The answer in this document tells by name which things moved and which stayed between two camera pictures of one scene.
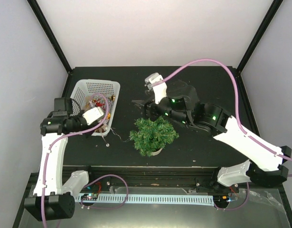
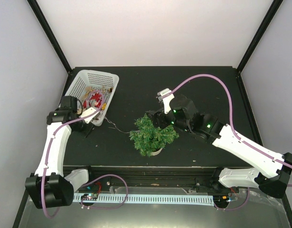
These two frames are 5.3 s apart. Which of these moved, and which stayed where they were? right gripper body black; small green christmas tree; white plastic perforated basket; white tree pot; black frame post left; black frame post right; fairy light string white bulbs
Moved: fairy light string white bulbs; right gripper body black; white plastic perforated basket
Stayed: black frame post right; white tree pot; black frame post left; small green christmas tree
